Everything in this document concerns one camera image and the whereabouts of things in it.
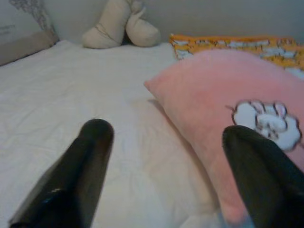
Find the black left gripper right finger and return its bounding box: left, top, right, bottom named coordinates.
left=222, top=125, right=304, bottom=228

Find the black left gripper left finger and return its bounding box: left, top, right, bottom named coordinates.
left=8, top=118, right=114, bottom=228

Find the pink bunny print pillow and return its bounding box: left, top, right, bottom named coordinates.
left=143, top=49, right=304, bottom=221

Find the yellow egg print blanket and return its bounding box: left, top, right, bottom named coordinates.
left=169, top=34, right=304, bottom=79

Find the white bed mattress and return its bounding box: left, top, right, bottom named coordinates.
left=0, top=39, right=238, bottom=228

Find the cream plush toy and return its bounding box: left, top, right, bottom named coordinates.
left=82, top=0, right=162, bottom=50

